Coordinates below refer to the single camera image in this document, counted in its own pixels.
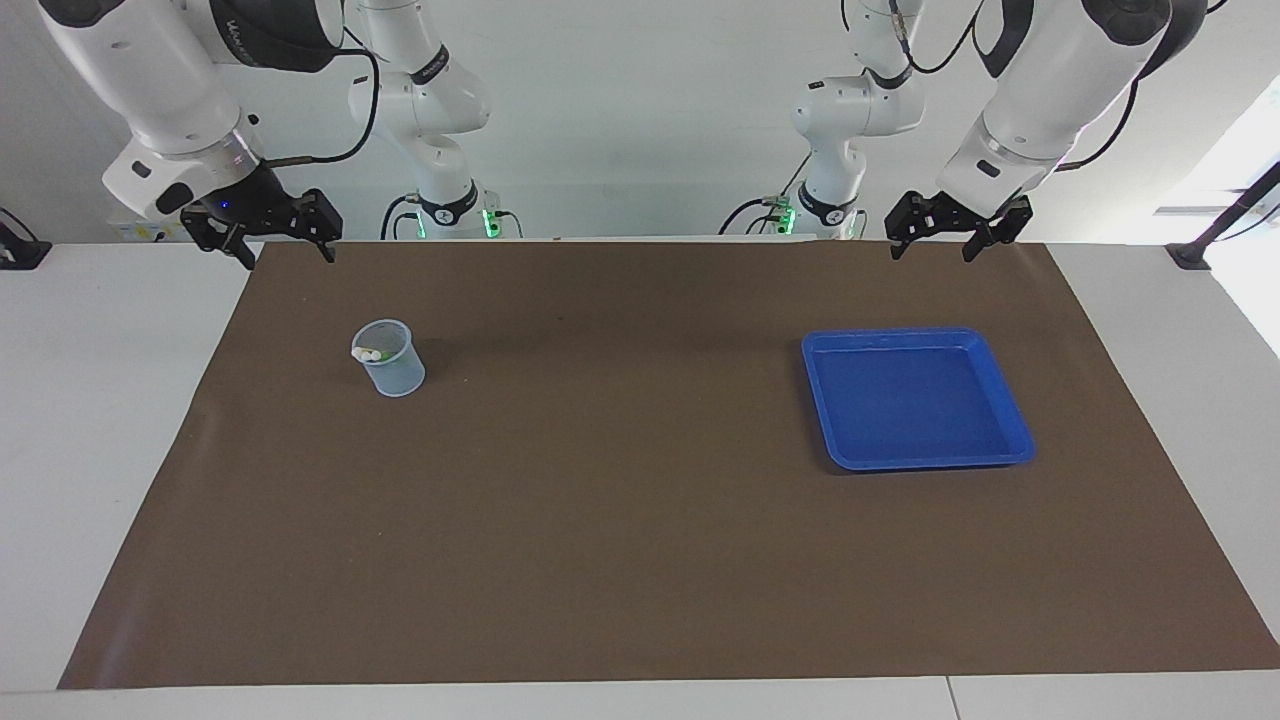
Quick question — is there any black table clamp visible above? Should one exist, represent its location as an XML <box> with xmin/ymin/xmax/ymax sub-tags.
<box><xmin>0</xmin><ymin>207</ymin><xmax>53</xmax><ymax>271</ymax></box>

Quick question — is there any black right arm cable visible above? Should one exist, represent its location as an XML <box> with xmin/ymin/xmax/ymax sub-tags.
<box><xmin>265</xmin><ymin>45</ymin><xmax>381</xmax><ymax>166</ymax></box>

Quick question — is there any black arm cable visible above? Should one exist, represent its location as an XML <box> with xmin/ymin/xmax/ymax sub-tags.
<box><xmin>845</xmin><ymin>0</ymin><xmax>1141</xmax><ymax>171</ymax></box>
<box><xmin>265</xmin><ymin>45</ymin><xmax>381</xmax><ymax>166</ymax></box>

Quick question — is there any black left base cable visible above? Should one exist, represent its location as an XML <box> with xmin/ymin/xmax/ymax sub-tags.
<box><xmin>718</xmin><ymin>150</ymin><xmax>813</xmax><ymax>237</ymax></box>

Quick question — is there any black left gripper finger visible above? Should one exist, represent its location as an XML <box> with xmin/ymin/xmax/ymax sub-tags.
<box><xmin>962</xmin><ymin>195</ymin><xmax>1033</xmax><ymax>263</ymax></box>
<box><xmin>885</xmin><ymin>193</ymin><xmax>919</xmax><ymax>261</ymax></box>

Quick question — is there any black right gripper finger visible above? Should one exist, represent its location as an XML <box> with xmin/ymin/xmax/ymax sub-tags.
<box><xmin>205</xmin><ymin>228</ymin><xmax>256</xmax><ymax>271</ymax></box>
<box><xmin>298</xmin><ymin>188</ymin><xmax>343</xmax><ymax>264</ymax></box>

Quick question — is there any black base cable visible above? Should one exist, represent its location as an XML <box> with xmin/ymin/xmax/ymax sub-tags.
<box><xmin>718</xmin><ymin>150</ymin><xmax>813</xmax><ymax>237</ymax></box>
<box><xmin>380</xmin><ymin>193</ymin><xmax>426</xmax><ymax>241</ymax></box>

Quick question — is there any white wall box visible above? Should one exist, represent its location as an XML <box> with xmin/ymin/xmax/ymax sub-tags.
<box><xmin>108</xmin><ymin>215</ymin><xmax>196</xmax><ymax>243</ymax></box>

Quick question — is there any black clamp with long rod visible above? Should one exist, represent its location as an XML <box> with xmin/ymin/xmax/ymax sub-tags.
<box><xmin>1165</xmin><ymin>160</ymin><xmax>1280</xmax><ymax>271</ymax></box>

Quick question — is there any black right base cable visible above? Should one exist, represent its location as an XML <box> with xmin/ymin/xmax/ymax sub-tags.
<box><xmin>380</xmin><ymin>193</ymin><xmax>426</xmax><ymax>241</ymax></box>

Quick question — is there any clear plastic cup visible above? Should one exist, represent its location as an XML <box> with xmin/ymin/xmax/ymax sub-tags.
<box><xmin>350</xmin><ymin>318</ymin><xmax>427</xmax><ymax>398</ymax></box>

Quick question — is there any brown table mat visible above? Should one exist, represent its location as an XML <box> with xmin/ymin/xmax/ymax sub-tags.
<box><xmin>57</xmin><ymin>240</ymin><xmax>1280</xmax><ymax>691</ymax></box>

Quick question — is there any blue plastic tray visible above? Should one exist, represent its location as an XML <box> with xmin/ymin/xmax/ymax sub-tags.
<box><xmin>800</xmin><ymin>327</ymin><xmax>1037</xmax><ymax>472</ymax></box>

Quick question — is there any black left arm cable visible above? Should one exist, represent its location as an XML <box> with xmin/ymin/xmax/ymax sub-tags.
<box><xmin>845</xmin><ymin>0</ymin><xmax>1141</xmax><ymax>171</ymax></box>

